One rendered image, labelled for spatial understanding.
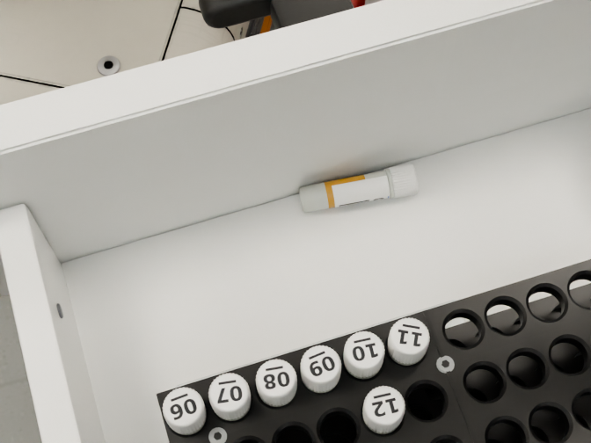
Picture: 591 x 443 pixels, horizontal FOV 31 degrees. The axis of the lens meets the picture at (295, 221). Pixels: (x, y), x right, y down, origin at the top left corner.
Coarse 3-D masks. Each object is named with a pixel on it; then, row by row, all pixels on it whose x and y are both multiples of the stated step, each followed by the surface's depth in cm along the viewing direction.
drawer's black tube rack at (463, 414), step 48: (576, 288) 37; (576, 336) 33; (384, 384) 32; (432, 384) 32; (480, 384) 35; (528, 384) 35; (576, 384) 32; (240, 432) 32; (288, 432) 35; (336, 432) 35; (432, 432) 32; (480, 432) 32; (528, 432) 32; (576, 432) 32
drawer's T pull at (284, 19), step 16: (208, 0) 37; (224, 0) 37; (240, 0) 37; (256, 0) 37; (272, 0) 37; (288, 0) 37; (304, 0) 37; (320, 0) 37; (336, 0) 37; (208, 16) 37; (224, 16) 37; (240, 16) 37; (256, 16) 38; (272, 16) 37; (288, 16) 37; (304, 16) 37; (320, 16) 37
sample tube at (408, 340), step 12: (396, 324) 32; (408, 324) 32; (420, 324) 32; (396, 336) 32; (408, 336) 32; (420, 336) 32; (396, 348) 32; (408, 348) 32; (420, 348) 32; (396, 360) 33; (408, 360) 32
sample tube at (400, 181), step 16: (368, 176) 41; (384, 176) 41; (400, 176) 41; (416, 176) 41; (304, 192) 41; (320, 192) 41; (336, 192) 41; (352, 192) 41; (368, 192) 41; (384, 192) 41; (400, 192) 41; (416, 192) 41; (304, 208) 41; (320, 208) 41
